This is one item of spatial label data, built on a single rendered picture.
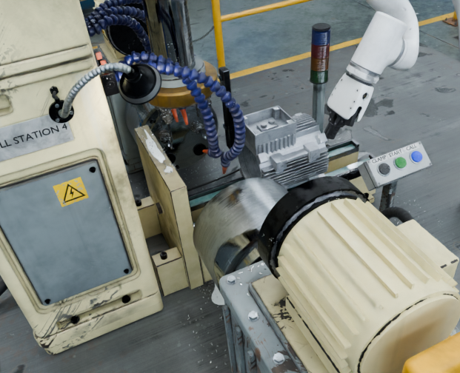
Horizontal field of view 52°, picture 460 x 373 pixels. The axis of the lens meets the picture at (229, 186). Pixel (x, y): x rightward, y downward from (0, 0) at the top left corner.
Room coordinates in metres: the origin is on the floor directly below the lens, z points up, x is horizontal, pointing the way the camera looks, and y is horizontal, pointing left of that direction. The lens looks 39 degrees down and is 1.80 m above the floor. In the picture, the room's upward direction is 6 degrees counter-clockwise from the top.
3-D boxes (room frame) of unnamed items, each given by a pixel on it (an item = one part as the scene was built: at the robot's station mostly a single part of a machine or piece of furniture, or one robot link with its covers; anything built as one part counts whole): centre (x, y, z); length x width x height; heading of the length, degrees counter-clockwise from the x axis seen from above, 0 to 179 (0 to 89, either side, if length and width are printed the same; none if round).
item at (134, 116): (1.30, 0.17, 1.04); 0.41 x 0.25 x 0.25; 21
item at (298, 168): (1.07, -0.15, 1.02); 0.20 x 0.19 x 0.19; 110
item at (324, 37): (1.46, -0.34, 1.19); 0.06 x 0.06 x 0.04
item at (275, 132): (1.06, -0.12, 1.11); 0.12 x 0.11 x 0.07; 110
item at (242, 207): (0.66, -0.07, 1.04); 0.37 x 0.25 x 0.25; 21
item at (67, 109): (0.69, 0.19, 1.46); 0.18 x 0.11 x 0.13; 111
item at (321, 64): (1.46, -0.34, 1.10); 0.06 x 0.06 x 0.04
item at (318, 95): (1.46, -0.34, 1.01); 0.08 x 0.08 x 0.42; 21
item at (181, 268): (0.94, 0.20, 0.97); 0.30 x 0.11 x 0.34; 21
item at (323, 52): (1.46, -0.34, 1.14); 0.06 x 0.06 x 0.04
